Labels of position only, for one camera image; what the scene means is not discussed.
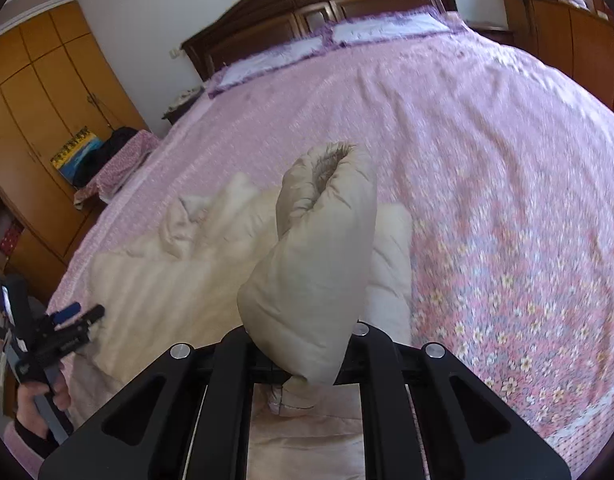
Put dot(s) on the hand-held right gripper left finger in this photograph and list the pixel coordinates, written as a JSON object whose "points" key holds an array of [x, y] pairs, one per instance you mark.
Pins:
{"points": [[232, 360]]}

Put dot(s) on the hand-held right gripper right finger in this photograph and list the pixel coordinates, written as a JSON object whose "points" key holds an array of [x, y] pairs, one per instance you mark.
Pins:
{"points": [[377, 360]]}

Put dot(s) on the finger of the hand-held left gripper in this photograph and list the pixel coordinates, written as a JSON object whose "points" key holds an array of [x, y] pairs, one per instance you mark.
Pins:
{"points": [[87, 317], [67, 311]]}

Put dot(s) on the beige puffer jacket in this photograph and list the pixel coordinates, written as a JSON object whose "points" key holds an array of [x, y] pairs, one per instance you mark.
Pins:
{"points": [[312, 260]]}

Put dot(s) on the person's left forearm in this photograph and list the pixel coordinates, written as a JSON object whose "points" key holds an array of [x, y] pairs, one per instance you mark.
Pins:
{"points": [[27, 447]]}

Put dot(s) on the person's left hand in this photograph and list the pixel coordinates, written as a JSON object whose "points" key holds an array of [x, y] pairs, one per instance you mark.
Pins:
{"points": [[32, 410]]}

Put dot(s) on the red dotted box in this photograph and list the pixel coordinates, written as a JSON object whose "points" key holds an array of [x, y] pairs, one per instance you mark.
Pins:
{"points": [[11, 240]]}

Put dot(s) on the pink floral cloth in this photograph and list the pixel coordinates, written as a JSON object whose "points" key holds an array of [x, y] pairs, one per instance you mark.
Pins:
{"points": [[122, 172]]}

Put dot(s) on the yellow and blue picture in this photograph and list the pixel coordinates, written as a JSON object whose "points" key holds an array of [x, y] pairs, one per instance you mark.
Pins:
{"points": [[77, 155]]}

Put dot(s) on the black bag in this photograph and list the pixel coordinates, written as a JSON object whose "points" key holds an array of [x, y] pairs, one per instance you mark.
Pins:
{"points": [[117, 142]]}

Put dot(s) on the wooden wardrobe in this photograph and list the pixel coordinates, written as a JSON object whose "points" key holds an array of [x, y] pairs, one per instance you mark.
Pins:
{"points": [[37, 110]]}

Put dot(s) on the bed with pink floral bedspread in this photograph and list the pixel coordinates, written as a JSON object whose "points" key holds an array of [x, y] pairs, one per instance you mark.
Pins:
{"points": [[462, 160]]}

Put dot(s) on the dark wooden nightstand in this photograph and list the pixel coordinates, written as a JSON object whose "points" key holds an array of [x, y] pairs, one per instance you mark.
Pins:
{"points": [[179, 110], [492, 32]]}

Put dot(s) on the white pillow with purple ruffle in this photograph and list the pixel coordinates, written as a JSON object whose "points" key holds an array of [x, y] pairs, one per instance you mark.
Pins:
{"points": [[267, 62], [392, 27]]}

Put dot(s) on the dark wooden headboard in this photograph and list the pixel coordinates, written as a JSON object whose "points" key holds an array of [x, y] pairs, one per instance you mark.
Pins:
{"points": [[287, 5]]}

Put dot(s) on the wooden dresser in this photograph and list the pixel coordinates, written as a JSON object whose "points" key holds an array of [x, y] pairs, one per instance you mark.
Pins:
{"points": [[562, 45]]}

